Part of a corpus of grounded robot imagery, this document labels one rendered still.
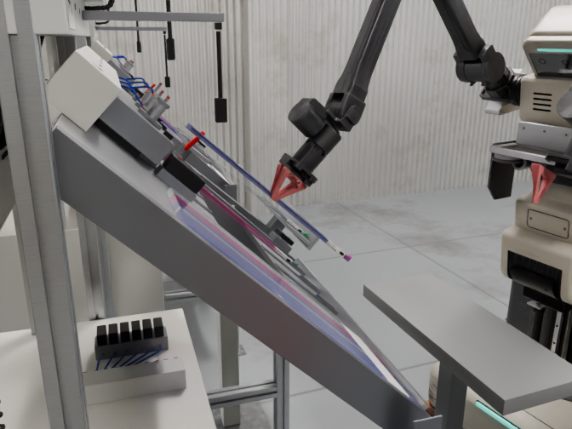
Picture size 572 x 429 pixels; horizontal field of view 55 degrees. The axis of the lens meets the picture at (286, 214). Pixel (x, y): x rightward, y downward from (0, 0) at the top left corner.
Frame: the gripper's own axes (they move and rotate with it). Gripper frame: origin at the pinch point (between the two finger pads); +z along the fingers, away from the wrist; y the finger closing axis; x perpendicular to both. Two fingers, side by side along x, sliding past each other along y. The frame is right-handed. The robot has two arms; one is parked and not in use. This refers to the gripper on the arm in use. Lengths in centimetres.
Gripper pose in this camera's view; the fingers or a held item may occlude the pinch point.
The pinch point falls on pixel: (274, 196)
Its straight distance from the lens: 123.1
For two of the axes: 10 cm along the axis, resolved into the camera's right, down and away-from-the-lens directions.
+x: 6.9, 5.9, 4.2
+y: 3.0, 2.9, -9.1
